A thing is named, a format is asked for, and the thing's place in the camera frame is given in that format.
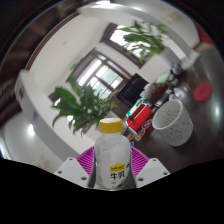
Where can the clear bottle with yellow cap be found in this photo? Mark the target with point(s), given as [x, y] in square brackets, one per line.
[111, 153]

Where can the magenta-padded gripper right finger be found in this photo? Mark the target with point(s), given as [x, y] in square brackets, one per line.
[153, 170]

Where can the black chair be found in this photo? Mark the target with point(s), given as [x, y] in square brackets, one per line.
[131, 91]

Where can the white speckled mug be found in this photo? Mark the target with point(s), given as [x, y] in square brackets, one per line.
[176, 128]

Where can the green exit sign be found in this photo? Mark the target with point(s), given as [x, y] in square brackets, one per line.
[73, 66]

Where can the green potted plant white pot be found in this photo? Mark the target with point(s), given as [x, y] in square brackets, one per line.
[85, 106]
[143, 38]

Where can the red plastic box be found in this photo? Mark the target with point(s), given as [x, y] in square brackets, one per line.
[140, 116]

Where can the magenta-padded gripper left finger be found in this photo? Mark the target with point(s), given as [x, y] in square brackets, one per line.
[71, 170]

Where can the dark wooden framed window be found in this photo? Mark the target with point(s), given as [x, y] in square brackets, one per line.
[116, 36]

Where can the colourful round badge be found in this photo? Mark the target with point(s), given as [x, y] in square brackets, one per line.
[139, 134]
[146, 125]

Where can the dark wooden double door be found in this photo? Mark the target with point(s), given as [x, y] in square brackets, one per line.
[100, 75]

